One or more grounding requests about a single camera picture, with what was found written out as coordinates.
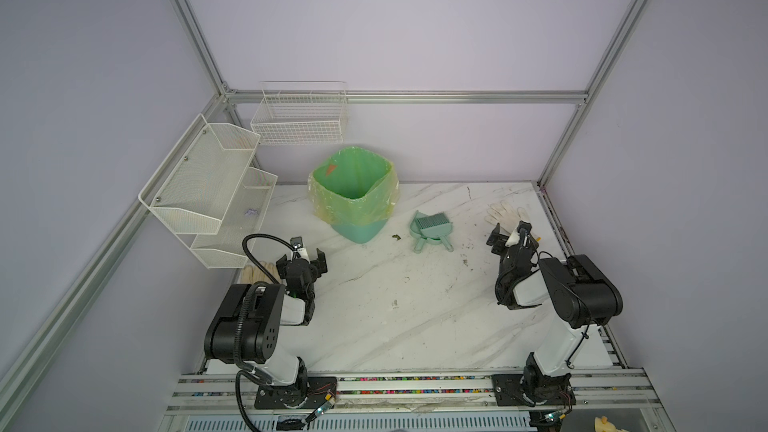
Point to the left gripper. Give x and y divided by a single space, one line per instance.
281 266

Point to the white mesh two-tier shelf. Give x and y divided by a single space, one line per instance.
209 193

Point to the green plastic dustpan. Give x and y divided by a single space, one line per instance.
423 234

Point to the aluminium front rail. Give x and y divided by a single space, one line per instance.
421 393

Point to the white glove yellow cuff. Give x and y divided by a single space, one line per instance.
506 215

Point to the green trash bin with bag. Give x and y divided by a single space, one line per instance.
354 191

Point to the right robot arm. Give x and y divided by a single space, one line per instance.
582 297

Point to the yellow object bottom right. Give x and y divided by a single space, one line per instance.
603 424

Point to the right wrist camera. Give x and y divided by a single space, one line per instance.
513 239

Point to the white wire basket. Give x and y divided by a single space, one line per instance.
301 113

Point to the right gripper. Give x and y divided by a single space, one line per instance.
497 240

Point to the green hand brush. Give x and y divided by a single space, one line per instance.
435 227

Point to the beige work glove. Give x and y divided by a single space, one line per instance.
252 274

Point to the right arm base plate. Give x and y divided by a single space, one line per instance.
532 391

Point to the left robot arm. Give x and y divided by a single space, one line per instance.
245 329

